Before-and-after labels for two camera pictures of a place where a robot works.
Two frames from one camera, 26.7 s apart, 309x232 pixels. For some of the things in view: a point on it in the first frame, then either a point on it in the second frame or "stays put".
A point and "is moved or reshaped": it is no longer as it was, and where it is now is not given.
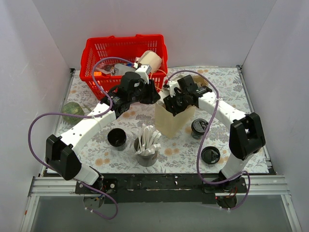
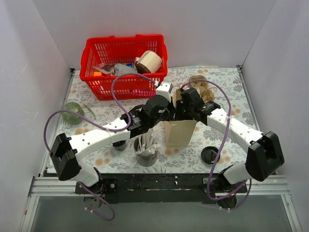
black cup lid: (210, 155) stays put
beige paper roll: (151, 58) stays put
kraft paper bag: (170, 126) is moved or reshaped
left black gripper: (150, 92) → (171, 111)
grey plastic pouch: (119, 69) stays put
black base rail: (161, 188) stays put
